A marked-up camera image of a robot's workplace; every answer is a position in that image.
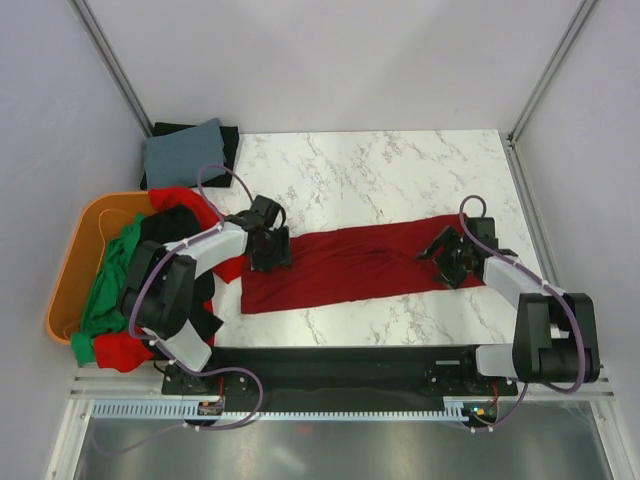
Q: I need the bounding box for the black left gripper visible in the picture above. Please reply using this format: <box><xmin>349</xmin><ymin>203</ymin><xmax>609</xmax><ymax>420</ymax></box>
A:
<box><xmin>249</xmin><ymin>226</ymin><xmax>292</xmax><ymax>274</ymax></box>

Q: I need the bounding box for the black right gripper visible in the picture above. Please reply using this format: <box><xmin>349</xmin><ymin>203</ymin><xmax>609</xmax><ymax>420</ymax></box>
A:
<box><xmin>414</xmin><ymin>226</ymin><xmax>472</xmax><ymax>290</ymax></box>

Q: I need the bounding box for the dark red t shirt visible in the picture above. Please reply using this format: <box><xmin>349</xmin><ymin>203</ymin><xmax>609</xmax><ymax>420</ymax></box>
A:
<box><xmin>240</xmin><ymin>214</ymin><xmax>462</xmax><ymax>315</ymax></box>

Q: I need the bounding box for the orange plastic basket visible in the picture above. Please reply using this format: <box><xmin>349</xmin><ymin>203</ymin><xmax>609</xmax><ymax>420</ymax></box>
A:
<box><xmin>44</xmin><ymin>191</ymin><xmax>155</xmax><ymax>346</ymax></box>

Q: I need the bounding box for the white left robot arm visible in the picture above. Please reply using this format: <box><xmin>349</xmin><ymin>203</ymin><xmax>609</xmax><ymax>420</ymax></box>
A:
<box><xmin>117</xmin><ymin>195</ymin><xmax>292</xmax><ymax>393</ymax></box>

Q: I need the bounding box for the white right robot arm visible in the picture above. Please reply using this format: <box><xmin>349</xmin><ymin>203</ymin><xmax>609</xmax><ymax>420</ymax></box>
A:
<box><xmin>416</xmin><ymin>217</ymin><xmax>601</xmax><ymax>394</ymax></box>

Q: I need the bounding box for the folded black t shirt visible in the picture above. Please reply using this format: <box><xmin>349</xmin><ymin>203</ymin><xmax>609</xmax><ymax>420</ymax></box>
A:
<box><xmin>139</xmin><ymin>121</ymin><xmax>240</xmax><ymax>191</ymax></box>

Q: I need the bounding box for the folded grey-blue t shirt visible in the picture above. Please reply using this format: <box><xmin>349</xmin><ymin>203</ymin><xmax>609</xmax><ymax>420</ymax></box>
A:
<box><xmin>140</xmin><ymin>118</ymin><xmax>225</xmax><ymax>190</ymax></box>

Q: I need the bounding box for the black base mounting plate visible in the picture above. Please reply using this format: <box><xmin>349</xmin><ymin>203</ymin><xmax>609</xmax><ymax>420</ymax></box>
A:
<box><xmin>162</xmin><ymin>346</ymin><xmax>518</xmax><ymax>412</ymax></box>

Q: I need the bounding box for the green t shirt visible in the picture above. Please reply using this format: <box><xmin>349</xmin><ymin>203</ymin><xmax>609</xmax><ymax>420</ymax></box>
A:
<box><xmin>71</xmin><ymin>214</ymin><xmax>150</xmax><ymax>373</ymax></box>

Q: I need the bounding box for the bright red t shirt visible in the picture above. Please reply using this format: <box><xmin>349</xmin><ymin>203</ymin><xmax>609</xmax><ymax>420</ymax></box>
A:
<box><xmin>81</xmin><ymin>187</ymin><xmax>248</xmax><ymax>376</ymax></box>

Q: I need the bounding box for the right aluminium frame post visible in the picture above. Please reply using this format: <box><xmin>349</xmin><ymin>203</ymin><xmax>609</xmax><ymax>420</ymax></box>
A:
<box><xmin>507</xmin><ymin>0</ymin><xmax>601</xmax><ymax>144</ymax></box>

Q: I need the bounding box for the aluminium frame post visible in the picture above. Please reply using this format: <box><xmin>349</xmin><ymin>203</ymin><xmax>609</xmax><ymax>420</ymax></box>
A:
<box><xmin>68</xmin><ymin>0</ymin><xmax>152</xmax><ymax>137</ymax></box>
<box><xmin>507</xmin><ymin>0</ymin><xmax>601</xmax><ymax>144</ymax></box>

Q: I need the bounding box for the white slotted cable duct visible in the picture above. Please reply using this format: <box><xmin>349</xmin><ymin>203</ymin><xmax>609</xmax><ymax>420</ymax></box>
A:
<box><xmin>91</xmin><ymin>400</ymin><xmax>469</xmax><ymax>422</ymax></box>

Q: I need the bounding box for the left aluminium frame post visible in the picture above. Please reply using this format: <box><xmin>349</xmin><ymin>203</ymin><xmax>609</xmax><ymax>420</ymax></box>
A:
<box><xmin>68</xmin><ymin>0</ymin><xmax>152</xmax><ymax>137</ymax></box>

